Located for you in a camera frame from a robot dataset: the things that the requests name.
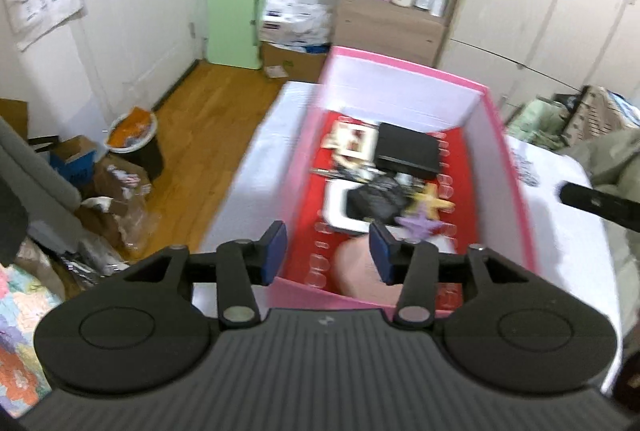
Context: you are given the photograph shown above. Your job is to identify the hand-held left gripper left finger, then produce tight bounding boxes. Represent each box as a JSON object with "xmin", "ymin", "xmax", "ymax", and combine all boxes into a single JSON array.
[{"xmin": 122, "ymin": 220, "xmax": 288, "ymax": 330}]

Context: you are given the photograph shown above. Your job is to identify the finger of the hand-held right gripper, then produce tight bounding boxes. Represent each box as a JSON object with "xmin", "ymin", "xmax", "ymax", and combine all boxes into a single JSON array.
[{"xmin": 559, "ymin": 181, "xmax": 640, "ymax": 232}]

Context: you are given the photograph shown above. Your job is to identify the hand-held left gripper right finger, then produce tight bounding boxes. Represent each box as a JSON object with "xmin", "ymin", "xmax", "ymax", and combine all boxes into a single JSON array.
[{"xmin": 369, "ymin": 221, "xmax": 533, "ymax": 330}]

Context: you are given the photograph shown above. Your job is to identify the pink and gold case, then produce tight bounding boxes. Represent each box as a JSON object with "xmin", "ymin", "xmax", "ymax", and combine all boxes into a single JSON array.
[{"xmin": 334, "ymin": 236, "xmax": 406, "ymax": 309}]

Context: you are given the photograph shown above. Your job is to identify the purple starfish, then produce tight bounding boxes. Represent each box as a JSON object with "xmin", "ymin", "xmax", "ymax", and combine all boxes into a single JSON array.
[{"xmin": 395, "ymin": 206, "xmax": 448, "ymax": 242}]

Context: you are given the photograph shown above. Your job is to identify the black pouch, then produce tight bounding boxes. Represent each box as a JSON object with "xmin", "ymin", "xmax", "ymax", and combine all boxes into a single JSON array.
[{"xmin": 347, "ymin": 176, "xmax": 413, "ymax": 224}]

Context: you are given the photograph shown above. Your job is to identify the white square tray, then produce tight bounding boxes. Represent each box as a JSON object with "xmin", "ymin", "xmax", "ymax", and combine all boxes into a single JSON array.
[{"xmin": 324, "ymin": 181, "xmax": 373, "ymax": 234}]

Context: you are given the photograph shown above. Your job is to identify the yellow starfish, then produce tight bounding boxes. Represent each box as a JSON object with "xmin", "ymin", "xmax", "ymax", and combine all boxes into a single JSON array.
[{"xmin": 407, "ymin": 184, "xmax": 456, "ymax": 217}]

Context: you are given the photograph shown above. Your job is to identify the black rectangular box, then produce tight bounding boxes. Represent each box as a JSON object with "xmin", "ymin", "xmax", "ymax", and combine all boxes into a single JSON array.
[{"xmin": 375, "ymin": 122, "xmax": 442, "ymax": 177}]

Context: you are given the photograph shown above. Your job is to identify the cream hair claw clip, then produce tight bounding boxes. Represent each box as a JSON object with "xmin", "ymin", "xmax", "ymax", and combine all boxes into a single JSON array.
[{"xmin": 322, "ymin": 121, "xmax": 378, "ymax": 159}]

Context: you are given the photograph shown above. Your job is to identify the pink cardboard box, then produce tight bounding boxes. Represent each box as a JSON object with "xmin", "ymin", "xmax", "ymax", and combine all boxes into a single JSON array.
[{"xmin": 267, "ymin": 45, "xmax": 541, "ymax": 317}]

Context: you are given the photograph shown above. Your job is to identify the green blanket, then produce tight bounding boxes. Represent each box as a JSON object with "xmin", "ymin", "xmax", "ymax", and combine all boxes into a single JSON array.
[{"xmin": 505, "ymin": 96, "xmax": 640, "ymax": 302}]

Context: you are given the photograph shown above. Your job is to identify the white patterned bedsheet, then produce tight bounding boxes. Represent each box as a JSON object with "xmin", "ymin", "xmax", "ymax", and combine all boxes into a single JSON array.
[{"xmin": 192, "ymin": 81, "xmax": 623, "ymax": 392}]

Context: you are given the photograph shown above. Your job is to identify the red printed cloth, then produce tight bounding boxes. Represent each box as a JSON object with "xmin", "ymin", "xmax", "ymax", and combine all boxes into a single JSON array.
[{"xmin": 300, "ymin": 111, "xmax": 488, "ymax": 312}]

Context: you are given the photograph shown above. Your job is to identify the geometric patterned bag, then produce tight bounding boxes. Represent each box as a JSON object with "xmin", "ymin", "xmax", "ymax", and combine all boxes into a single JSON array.
[{"xmin": 575, "ymin": 85, "xmax": 640, "ymax": 137}]

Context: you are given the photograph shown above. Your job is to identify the black trash bin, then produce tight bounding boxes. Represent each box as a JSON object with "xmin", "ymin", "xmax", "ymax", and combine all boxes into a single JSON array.
[{"xmin": 107, "ymin": 111, "xmax": 165, "ymax": 182}]

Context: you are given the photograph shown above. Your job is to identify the cardboard box with scraps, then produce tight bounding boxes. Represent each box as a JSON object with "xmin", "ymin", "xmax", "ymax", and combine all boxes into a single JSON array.
[{"xmin": 92, "ymin": 156, "xmax": 153, "ymax": 217}]

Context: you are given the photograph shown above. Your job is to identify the brown cardboard box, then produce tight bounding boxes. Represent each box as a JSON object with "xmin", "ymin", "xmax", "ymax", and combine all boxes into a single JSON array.
[{"xmin": 262, "ymin": 41, "xmax": 331, "ymax": 84}]

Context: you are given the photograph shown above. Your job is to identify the orange plastic bag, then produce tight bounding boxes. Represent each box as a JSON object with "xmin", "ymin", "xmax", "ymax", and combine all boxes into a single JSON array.
[{"xmin": 109, "ymin": 108, "xmax": 153, "ymax": 149}]

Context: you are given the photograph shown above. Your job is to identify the light wooden wardrobe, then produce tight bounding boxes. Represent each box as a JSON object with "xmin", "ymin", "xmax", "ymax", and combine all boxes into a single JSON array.
[{"xmin": 435, "ymin": 0, "xmax": 640, "ymax": 112}]

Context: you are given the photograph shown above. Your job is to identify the blue cardboard box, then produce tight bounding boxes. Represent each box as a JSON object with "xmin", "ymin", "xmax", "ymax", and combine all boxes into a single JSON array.
[{"xmin": 50, "ymin": 136, "xmax": 98, "ymax": 187}]

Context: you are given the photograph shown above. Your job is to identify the toilet paper pack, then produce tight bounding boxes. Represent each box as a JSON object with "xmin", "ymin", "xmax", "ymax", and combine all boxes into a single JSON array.
[{"xmin": 260, "ymin": 0, "xmax": 332, "ymax": 54}]

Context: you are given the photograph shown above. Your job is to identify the green folding board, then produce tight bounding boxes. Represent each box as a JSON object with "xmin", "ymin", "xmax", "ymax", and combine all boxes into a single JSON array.
[{"xmin": 204, "ymin": 0, "xmax": 267, "ymax": 70}]

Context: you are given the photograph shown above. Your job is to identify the grey chair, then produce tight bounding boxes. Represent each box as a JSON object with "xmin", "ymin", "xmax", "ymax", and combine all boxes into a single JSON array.
[{"xmin": 0, "ymin": 116, "xmax": 83, "ymax": 262}]

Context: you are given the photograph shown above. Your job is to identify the floral quilt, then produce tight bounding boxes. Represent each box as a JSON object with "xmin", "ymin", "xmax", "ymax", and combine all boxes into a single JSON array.
[{"xmin": 0, "ymin": 261, "xmax": 66, "ymax": 412}]

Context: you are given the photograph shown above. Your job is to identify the white door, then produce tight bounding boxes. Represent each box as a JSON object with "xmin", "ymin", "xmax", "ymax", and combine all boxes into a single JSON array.
[{"xmin": 65, "ymin": 0, "xmax": 198, "ymax": 112}]

